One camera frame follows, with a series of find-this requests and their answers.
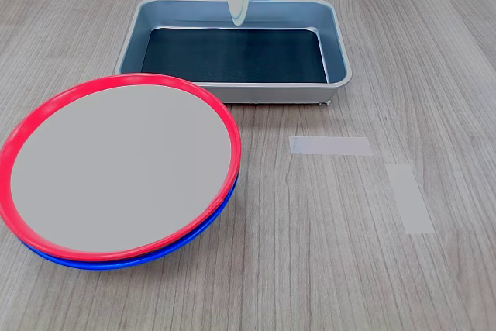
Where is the blue-rimmed white plate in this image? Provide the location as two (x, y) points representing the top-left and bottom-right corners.
(19, 171), (240, 271)

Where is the black mat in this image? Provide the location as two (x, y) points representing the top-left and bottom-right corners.
(141, 26), (329, 84)

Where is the translucent white tape strip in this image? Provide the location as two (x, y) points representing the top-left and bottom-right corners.
(385, 164), (436, 236)
(288, 136), (374, 157)

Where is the steel tray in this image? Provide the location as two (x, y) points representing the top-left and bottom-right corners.
(115, 0), (353, 106)

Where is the red-rimmed white plate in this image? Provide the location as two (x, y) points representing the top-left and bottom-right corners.
(0, 73), (242, 262)

